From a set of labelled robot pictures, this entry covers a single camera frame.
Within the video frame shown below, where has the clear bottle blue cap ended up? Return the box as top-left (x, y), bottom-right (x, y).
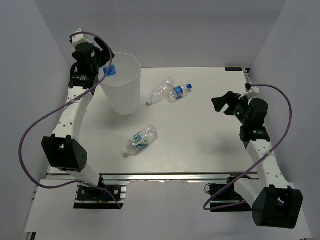
top-left (167, 83), bottom-right (193, 103)

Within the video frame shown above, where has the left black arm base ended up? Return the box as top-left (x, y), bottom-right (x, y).
top-left (73, 184), bottom-right (127, 210)

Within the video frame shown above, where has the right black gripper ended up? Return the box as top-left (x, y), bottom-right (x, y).
top-left (211, 91), bottom-right (252, 126)

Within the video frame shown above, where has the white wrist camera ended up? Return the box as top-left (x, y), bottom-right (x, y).
top-left (238, 83), bottom-right (260, 100)
top-left (69, 33), bottom-right (90, 49)

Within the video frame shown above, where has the white octagonal plastic bin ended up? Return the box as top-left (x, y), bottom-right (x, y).
top-left (100, 52), bottom-right (141, 116)

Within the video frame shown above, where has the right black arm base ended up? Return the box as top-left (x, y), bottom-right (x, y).
top-left (204, 174), bottom-right (252, 213)

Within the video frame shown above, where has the clear crushed bottle no label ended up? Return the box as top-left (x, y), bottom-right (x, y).
top-left (145, 76), bottom-right (176, 106)

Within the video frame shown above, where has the right blue table sticker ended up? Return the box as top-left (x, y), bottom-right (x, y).
top-left (224, 67), bottom-right (243, 72)

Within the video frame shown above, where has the aluminium table frame rail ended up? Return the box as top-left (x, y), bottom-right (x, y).
top-left (47, 67), bottom-right (263, 183)

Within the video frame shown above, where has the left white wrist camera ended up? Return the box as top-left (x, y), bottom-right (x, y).
top-left (69, 33), bottom-right (90, 49)

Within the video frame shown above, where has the clear bottle green blue label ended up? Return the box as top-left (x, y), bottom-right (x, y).
top-left (122, 125), bottom-right (158, 157)

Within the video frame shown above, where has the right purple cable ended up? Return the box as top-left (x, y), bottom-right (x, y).
top-left (202, 83), bottom-right (293, 213)

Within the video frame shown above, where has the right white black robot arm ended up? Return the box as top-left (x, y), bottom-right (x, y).
top-left (211, 91), bottom-right (303, 229)

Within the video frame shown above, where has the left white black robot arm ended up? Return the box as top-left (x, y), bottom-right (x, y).
top-left (41, 32), bottom-right (115, 200)

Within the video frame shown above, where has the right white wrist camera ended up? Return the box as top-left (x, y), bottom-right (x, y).
top-left (238, 83), bottom-right (260, 100)

